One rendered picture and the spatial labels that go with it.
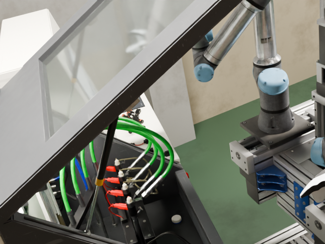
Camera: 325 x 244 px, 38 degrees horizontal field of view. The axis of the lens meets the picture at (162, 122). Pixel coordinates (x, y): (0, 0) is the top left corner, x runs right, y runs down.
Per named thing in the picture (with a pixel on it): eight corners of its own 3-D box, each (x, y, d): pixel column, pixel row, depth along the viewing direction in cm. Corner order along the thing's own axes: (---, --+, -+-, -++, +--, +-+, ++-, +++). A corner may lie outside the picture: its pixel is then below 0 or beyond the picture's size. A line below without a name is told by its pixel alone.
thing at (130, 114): (151, 131, 223) (148, 121, 220) (129, 138, 222) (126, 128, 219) (140, 110, 243) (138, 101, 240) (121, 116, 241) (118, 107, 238)
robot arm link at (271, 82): (262, 113, 189) (259, 83, 182) (257, 97, 201) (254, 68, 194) (292, 108, 188) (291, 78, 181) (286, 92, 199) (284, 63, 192)
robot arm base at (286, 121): (280, 110, 207) (278, 90, 202) (302, 124, 194) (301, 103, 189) (250, 123, 203) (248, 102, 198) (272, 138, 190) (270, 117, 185)
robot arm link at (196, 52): (195, 77, 195) (191, 53, 189) (194, 66, 205) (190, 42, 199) (214, 74, 194) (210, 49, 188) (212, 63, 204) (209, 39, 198)
